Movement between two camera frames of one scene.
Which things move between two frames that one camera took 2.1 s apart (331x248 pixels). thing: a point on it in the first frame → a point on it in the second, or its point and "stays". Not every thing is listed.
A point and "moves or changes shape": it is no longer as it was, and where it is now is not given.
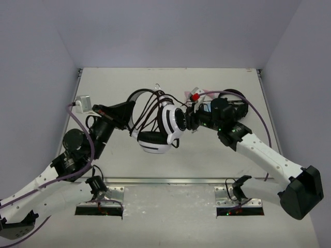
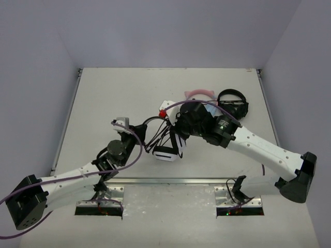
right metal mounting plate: x=222 y=200 stays
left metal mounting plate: x=116 y=194 stays
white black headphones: x=172 y=120 moves or changes shape
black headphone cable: x=151 y=105 → x=156 y=139
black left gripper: x=108 y=115 → x=139 y=132
